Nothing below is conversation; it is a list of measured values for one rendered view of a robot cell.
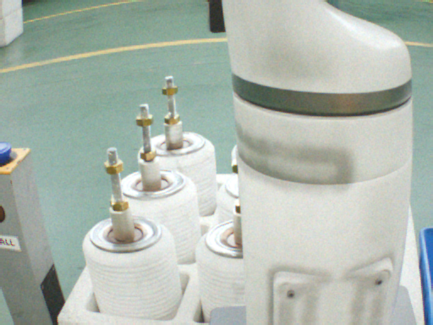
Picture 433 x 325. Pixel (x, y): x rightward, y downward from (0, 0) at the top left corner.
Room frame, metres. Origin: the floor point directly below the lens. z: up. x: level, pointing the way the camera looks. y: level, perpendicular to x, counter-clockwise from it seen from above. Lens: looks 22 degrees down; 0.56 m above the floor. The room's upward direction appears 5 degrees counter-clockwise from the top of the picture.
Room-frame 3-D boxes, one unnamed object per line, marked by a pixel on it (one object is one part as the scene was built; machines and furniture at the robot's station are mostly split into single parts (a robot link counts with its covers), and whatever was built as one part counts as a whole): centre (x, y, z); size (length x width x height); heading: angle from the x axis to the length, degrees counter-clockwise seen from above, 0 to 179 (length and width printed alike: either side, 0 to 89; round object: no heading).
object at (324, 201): (0.30, -0.06, 0.39); 0.09 x 0.09 x 0.17; 86
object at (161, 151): (0.82, 0.05, 0.25); 0.08 x 0.08 x 0.01
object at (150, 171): (0.71, 0.07, 0.26); 0.02 x 0.02 x 0.03
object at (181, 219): (0.71, 0.07, 0.16); 0.10 x 0.10 x 0.18
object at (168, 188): (0.71, 0.07, 0.25); 0.08 x 0.08 x 0.01
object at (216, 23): (0.71, -0.01, 0.44); 0.02 x 0.01 x 0.04; 113
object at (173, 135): (0.82, 0.05, 0.26); 0.02 x 0.02 x 0.03
